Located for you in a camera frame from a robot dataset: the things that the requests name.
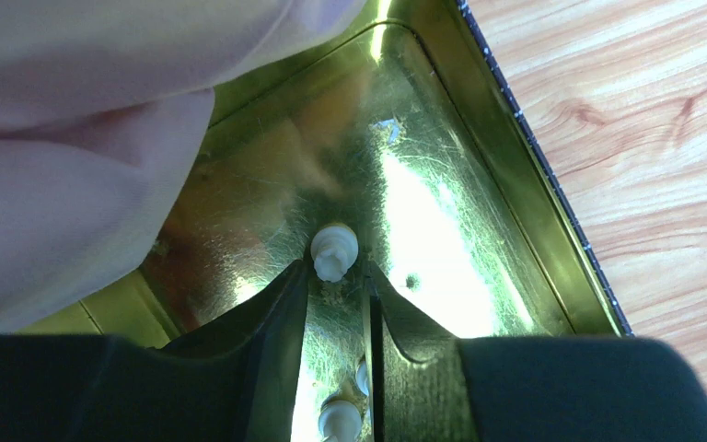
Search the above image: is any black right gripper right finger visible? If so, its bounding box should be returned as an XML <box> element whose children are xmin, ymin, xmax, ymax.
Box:
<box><xmin>362</xmin><ymin>262</ymin><xmax>707</xmax><ymax>441</ymax></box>

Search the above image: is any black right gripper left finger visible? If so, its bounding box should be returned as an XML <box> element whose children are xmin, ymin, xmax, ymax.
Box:
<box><xmin>0</xmin><ymin>261</ymin><xmax>308</xmax><ymax>441</ymax></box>

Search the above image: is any white chess queen in tray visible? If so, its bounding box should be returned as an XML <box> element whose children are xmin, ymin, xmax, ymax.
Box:
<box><xmin>318</xmin><ymin>400</ymin><xmax>363</xmax><ymax>442</ymax></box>

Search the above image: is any white chess bishop in tray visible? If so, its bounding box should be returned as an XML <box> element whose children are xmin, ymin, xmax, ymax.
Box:
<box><xmin>310</xmin><ymin>224</ymin><xmax>359</xmax><ymax>283</ymax></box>

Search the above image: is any yellow transparent tray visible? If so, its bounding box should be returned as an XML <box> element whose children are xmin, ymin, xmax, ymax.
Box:
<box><xmin>17</xmin><ymin>0</ymin><xmax>635</xmax><ymax>442</ymax></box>

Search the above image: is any pink hanging garment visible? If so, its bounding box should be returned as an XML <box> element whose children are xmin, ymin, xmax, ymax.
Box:
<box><xmin>0</xmin><ymin>1</ymin><xmax>363</xmax><ymax>332</ymax></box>

